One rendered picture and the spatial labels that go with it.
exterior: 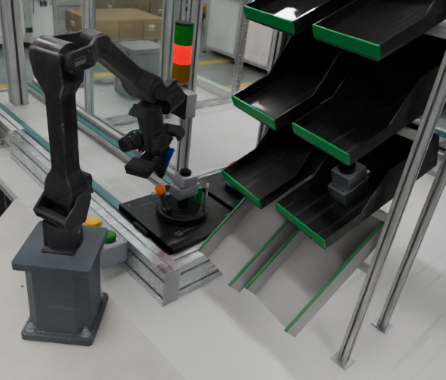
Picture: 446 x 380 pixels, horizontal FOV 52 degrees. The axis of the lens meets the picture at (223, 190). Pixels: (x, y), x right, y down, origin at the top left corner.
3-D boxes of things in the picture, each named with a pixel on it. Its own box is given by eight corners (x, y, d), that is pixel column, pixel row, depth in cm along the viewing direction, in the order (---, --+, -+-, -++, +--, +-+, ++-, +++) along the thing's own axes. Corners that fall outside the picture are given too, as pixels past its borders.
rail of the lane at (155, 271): (163, 307, 107) (165, 271, 101) (10, 157, 160) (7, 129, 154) (181, 297, 110) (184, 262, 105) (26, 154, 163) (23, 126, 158)
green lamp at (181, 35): (181, 46, 119) (182, 27, 117) (169, 41, 122) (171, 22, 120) (196, 45, 123) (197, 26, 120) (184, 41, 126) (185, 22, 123)
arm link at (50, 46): (58, 47, 69) (89, 40, 74) (25, 36, 72) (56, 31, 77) (71, 221, 85) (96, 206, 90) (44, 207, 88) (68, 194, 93)
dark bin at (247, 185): (261, 209, 87) (253, 182, 82) (224, 179, 96) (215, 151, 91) (367, 136, 94) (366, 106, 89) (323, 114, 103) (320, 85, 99)
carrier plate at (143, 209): (172, 256, 109) (173, 249, 108) (118, 210, 123) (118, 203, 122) (242, 225, 124) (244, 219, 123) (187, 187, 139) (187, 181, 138)
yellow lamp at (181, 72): (178, 84, 124) (180, 65, 122) (167, 78, 127) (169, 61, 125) (193, 81, 128) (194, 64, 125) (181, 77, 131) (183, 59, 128)
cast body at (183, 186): (179, 200, 117) (181, 176, 113) (169, 193, 120) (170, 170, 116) (203, 192, 122) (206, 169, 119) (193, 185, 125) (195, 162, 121)
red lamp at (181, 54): (180, 65, 122) (181, 47, 119) (169, 60, 125) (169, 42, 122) (194, 64, 125) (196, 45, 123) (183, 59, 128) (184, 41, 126)
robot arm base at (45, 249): (40, 252, 88) (38, 226, 85) (52, 232, 94) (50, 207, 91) (76, 256, 88) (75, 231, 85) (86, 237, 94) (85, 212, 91)
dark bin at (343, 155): (348, 167, 70) (345, 128, 65) (293, 133, 79) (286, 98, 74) (469, 81, 77) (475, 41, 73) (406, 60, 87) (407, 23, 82)
